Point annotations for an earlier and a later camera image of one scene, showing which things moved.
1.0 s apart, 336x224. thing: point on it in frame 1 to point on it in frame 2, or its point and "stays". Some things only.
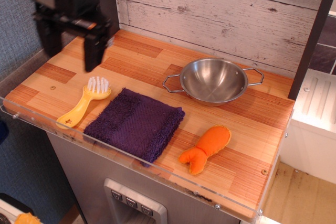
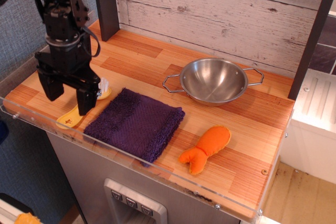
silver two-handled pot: x=211 y=81 stays
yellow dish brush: x=97 y=88 stays
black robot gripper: x=84 y=3 to x=67 y=64
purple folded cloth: x=137 y=126 stays
